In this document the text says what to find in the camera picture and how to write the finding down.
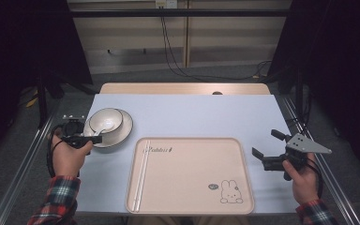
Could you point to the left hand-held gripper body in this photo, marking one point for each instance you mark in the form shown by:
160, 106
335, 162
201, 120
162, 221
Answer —
73, 129

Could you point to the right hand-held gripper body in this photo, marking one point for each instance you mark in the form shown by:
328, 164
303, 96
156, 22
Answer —
296, 150

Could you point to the white spoon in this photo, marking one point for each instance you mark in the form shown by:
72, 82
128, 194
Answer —
104, 128

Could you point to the white ceramic bowl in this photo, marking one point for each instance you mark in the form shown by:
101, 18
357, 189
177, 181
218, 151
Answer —
106, 117

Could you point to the white ceramic plate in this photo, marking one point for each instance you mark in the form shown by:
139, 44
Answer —
125, 128

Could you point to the beige plastic tray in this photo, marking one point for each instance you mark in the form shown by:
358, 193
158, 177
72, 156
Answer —
193, 175

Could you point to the person's left hand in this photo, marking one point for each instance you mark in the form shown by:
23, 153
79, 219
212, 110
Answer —
68, 159

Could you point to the person's right hand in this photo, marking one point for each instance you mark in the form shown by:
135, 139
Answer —
304, 184

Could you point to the black curtain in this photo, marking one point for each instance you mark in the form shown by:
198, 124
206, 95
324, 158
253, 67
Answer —
25, 40
340, 62

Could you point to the metal floor rail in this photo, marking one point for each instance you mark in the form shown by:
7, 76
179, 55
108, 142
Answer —
22, 175
334, 181

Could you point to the black horizontal frame bar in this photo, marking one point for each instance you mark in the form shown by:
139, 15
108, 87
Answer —
181, 12

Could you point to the white wall power outlet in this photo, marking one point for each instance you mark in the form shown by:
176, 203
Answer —
166, 3

